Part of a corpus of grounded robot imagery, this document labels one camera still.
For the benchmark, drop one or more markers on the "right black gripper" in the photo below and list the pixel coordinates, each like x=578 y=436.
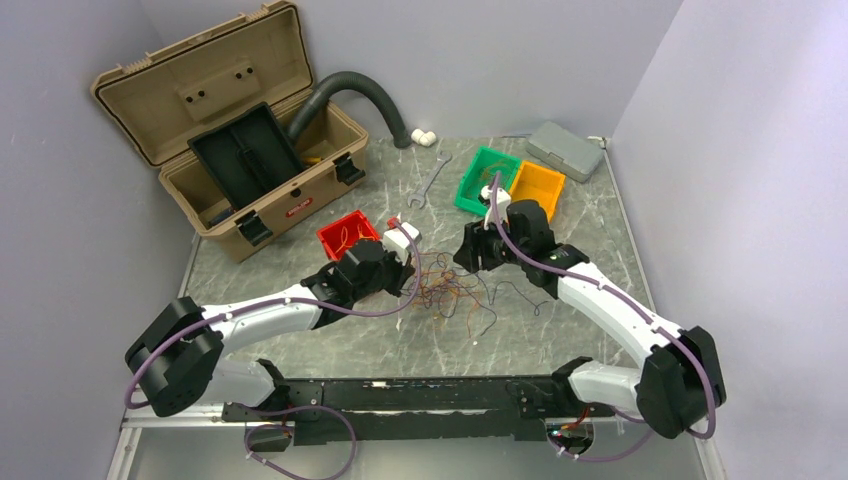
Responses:
x=475 y=244

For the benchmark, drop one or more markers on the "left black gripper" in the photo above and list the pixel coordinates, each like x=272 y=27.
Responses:
x=403 y=272

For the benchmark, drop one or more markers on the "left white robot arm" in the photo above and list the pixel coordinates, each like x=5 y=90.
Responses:
x=181 y=358

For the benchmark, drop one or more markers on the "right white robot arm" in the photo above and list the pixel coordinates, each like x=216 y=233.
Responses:
x=677 y=380

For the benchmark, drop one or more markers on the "red plastic bin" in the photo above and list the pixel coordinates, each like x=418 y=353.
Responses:
x=337 y=237

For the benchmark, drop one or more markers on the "green plastic bin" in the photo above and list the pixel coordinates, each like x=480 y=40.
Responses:
x=486 y=163

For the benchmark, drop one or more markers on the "orange plastic bin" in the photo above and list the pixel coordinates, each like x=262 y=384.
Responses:
x=539 y=183

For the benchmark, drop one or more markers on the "silver open-end wrench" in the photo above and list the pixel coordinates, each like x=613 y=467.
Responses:
x=418 y=198

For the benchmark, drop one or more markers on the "white pipe fitting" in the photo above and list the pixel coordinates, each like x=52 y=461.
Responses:
x=423 y=138

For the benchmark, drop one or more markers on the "grey plastic case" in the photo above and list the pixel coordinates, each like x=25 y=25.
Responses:
x=577 y=158

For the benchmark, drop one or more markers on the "black toolbox tray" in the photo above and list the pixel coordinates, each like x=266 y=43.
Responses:
x=249 y=156

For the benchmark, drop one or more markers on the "tan plastic toolbox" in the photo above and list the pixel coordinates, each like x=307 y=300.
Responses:
x=207 y=80

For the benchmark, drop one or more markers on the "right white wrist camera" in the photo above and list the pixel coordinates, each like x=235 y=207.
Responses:
x=496 y=200

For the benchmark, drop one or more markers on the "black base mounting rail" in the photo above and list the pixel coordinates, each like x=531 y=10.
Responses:
x=320 y=411

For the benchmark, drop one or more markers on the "aluminium extrusion frame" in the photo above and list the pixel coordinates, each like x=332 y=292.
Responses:
x=199 y=429

